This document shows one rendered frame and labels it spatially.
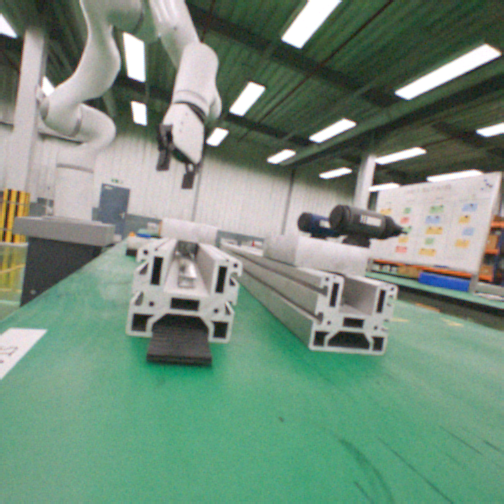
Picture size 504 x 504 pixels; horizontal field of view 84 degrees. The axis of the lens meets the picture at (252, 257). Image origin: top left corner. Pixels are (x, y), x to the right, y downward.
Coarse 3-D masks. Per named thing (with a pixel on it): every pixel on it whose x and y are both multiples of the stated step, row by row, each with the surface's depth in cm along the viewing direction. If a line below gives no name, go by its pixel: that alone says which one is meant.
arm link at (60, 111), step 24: (96, 0) 77; (120, 0) 80; (96, 24) 81; (120, 24) 85; (96, 48) 86; (96, 72) 90; (48, 96) 93; (72, 96) 92; (96, 96) 96; (48, 120) 93; (72, 120) 96
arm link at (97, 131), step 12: (84, 108) 99; (84, 120) 98; (96, 120) 102; (108, 120) 106; (84, 132) 101; (96, 132) 103; (108, 132) 106; (84, 144) 104; (96, 144) 103; (108, 144) 108; (60, 156) 98; (72, 156) 98; (84, 156) 100; (96, 156) 105; (72, 168) 98; (84, 168) 101
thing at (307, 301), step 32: (256, 256) 58; (256, 288) 55; (288, 288) 39; (320, 288) 33; (352, 288) 37; (384, 288) 33; (288, 320) 38; (320, 320) 32; (352, 320) 35; (384, 320) 34; (352, 352) 33; (384, 352) 34
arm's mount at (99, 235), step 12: (24, 228) 92; (36, 228) 93; (48, 228) 94; (60, 228) 95; (72, 228) 96; (84, 228) 98; (96, 228) 99; (108, 228) 104; (60, 240) 96; (72, 240) 97; (84, 240) 98; (96, 240) 99; (108, 240) 109
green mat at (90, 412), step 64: (128, 256) 85; (64, 320) 27; (256, 320) 39; (448, 320) 69; (0, 384) 16; (64, 384) 17; (128, 384) 19; (192, 384) 20; (256, 384) 22; (320, 384) 23; (384, 384) 26; (448, 384) 28; (0, 448) 12; (64, 448) 13; (128, 448) 13; (192, 448) 14; (256, 448) 15; (320, 448) 16; (384, 448) 17; (448, 448) 18
